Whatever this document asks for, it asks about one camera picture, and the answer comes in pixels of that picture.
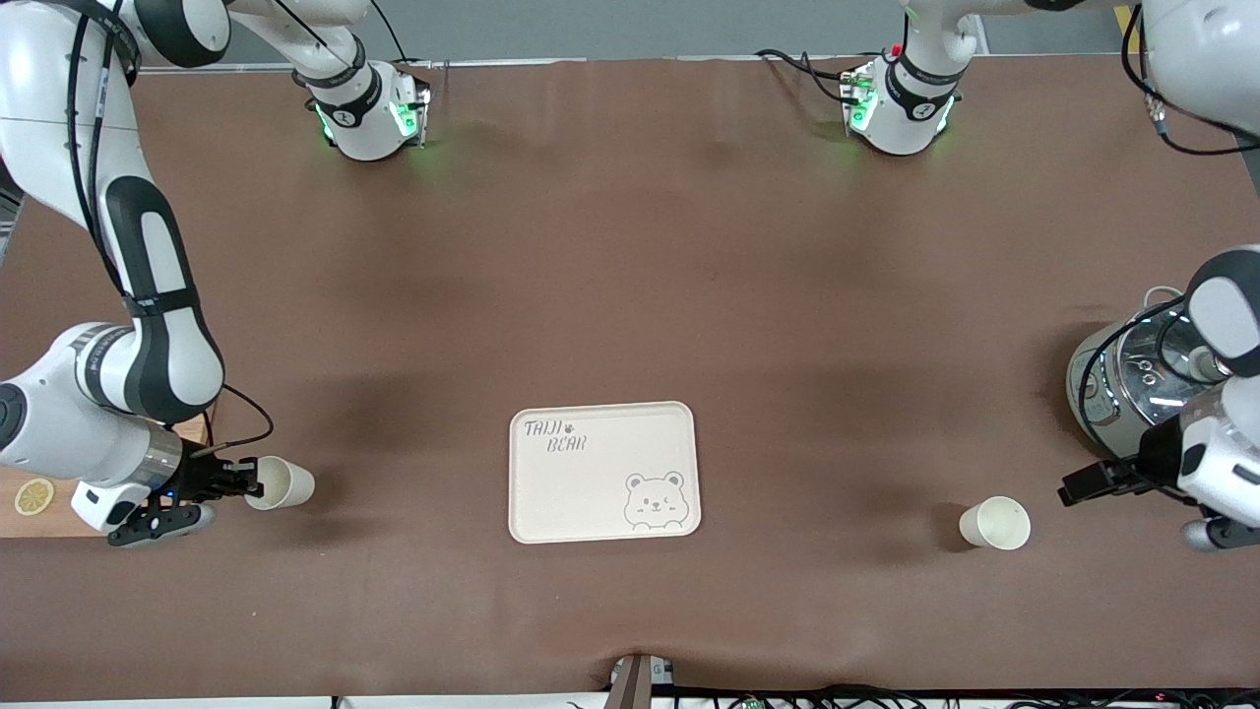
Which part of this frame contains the white IKEA cup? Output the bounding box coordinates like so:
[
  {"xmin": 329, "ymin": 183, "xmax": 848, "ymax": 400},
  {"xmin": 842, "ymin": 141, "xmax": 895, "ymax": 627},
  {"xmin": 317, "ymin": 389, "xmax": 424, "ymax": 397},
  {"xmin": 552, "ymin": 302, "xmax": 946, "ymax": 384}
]
[
  {"xmin": 960, "ymin": 495, "xmax": 1032, "ymax": 550},
  {"xmin": 244, "ymin": 455, "xmax": 316, "ymax": 511}
]

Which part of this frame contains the pale green electric pot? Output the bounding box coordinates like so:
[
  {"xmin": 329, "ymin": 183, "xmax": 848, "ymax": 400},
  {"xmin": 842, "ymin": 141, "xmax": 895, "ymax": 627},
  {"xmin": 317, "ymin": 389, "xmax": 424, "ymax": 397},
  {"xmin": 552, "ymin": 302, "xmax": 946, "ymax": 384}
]
[{"xmin": 1066, "ymin": 286, "xmax": 1197, "ymax": 464}]

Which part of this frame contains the glass lid with gold knob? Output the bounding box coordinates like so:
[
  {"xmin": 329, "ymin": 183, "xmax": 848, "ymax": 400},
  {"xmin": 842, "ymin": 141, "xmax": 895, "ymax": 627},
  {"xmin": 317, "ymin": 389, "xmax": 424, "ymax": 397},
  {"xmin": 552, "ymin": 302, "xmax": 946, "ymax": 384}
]
[{"xmin": 1112, "ymin": 310, "xmax": 1231, "ymax": 419}]

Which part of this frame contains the wooden cutting board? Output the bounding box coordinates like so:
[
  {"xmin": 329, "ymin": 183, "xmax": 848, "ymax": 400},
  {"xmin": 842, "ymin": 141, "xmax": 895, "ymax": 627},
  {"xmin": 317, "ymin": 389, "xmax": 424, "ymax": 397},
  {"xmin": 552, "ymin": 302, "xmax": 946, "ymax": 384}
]
[{"xmin": 0, "ymin": 414, "xmax": 214, "ymax": 539}]

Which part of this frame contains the white bear print tray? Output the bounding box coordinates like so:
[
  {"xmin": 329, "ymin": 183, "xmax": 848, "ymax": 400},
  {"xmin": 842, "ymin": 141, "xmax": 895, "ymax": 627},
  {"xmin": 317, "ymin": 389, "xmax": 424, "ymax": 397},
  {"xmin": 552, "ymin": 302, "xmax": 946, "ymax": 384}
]
[{"xmin": 508, "ymin": 401, "xmax": 702, "ymax": 545}]

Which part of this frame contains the brown table mat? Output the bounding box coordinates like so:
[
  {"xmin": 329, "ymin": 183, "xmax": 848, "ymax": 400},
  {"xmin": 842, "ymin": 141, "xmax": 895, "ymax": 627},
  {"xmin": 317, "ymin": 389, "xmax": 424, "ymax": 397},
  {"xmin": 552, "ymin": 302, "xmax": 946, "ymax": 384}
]
[{"xmin": 0, "ymin": 54, "xmax": 1260, "ymax": 702}]

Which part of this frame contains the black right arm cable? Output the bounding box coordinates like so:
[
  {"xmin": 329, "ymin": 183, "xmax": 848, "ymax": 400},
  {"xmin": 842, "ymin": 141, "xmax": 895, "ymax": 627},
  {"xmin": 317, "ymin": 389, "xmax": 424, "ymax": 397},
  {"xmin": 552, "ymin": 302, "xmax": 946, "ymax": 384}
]
[{"xmin": 64, "ymin": 0, "xmax": 277, "ymax": 459}]

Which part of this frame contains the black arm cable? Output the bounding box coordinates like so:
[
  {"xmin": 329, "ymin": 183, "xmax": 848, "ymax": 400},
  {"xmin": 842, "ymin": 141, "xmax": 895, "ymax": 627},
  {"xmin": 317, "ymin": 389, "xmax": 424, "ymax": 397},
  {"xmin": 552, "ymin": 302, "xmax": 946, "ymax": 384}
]
[
  {"xmin": 64, "ymin": 0, "xmax": 277, "ymax": 459},
  {"xmin": 1078, "ymin": 0, "xmax": 1260, "ymax": 464}
]

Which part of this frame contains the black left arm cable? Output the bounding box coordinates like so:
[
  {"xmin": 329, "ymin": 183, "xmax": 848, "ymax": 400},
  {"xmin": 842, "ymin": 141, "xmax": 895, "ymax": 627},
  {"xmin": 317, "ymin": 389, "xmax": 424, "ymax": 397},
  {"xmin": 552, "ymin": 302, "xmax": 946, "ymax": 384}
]
[{"xmin": 1078, "ymin": 0, "xmax": 1260, "ymax": 464}]

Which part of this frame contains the aluminium camera mount post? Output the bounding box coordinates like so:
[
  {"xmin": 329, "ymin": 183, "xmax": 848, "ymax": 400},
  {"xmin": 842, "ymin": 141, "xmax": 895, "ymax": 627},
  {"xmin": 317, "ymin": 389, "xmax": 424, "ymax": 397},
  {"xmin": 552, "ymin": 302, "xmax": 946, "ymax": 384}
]
[{"xmin": 608, "ymin": 653, "xmax": 675, "ymax": 709}]

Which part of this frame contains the black base cable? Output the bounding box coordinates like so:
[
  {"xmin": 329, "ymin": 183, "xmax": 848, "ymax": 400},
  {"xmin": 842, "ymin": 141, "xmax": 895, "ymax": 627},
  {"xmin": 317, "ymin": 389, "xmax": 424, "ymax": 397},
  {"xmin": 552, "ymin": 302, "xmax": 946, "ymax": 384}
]
[
  {"xmin": 753, "ymin": 47, "xmax": 859, "ymax": 104},
  {"xmin": 366, "ymin": 0, "xmax": 434, "ymax": 72}
]

